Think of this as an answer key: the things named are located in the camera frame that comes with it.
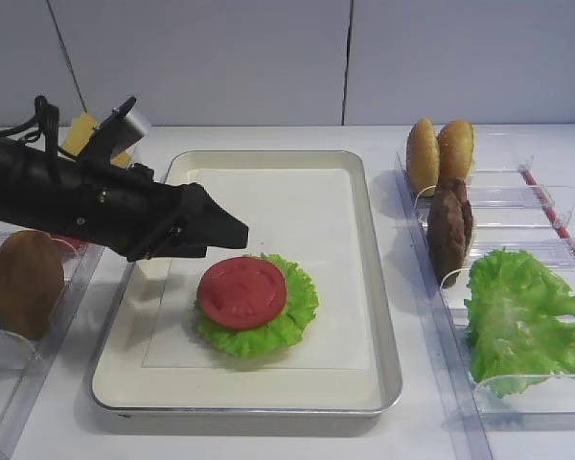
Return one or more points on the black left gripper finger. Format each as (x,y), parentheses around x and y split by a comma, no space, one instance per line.
(205,223)
(173,244)

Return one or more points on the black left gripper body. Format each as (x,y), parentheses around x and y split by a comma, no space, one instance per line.
(124,210)

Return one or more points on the red tomato slice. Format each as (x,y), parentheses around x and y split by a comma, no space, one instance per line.
(71,243)
(242,293)

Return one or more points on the red tomato slice in rack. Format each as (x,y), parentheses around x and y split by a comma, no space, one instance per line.
(71,243)

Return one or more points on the yellow cheese slices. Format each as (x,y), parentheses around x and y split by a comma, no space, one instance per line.
(82,131)

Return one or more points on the green lettuce on tray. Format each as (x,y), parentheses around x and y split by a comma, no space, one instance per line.
(286,330)

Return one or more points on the brown meat patty, front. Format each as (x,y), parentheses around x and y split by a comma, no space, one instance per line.
(445,236)

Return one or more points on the brown meat patty,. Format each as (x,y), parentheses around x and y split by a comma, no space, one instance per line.
(445,236)
(458,187)

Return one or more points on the brown meat patty, rear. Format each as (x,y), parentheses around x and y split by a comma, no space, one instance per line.
(458,187)

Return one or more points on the green lettuce leaf in rack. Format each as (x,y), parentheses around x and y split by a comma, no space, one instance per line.
(521,322)

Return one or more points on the white paper tray liner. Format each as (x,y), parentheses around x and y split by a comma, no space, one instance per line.
(306,216)

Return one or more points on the metal baking tray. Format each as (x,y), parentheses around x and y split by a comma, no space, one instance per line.
(122,382)

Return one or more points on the clear acrylic rack, left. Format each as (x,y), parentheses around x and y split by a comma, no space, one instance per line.
(25,364)

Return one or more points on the clear acrylic rack,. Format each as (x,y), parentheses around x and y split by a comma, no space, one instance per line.
(513,210)
(25,364)

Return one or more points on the burger bun half, left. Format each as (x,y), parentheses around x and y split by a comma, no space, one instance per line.
(423,158)

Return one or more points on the burger bun half,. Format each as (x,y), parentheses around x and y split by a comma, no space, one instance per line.
(456,145)
(423,158)

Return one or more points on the burger bun half, right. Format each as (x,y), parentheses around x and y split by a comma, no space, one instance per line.
(456,145)

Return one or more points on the clear acrylic rack, right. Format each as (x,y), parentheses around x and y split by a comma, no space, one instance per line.
(513,210)

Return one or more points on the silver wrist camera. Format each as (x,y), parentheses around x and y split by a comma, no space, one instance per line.
(124,127)

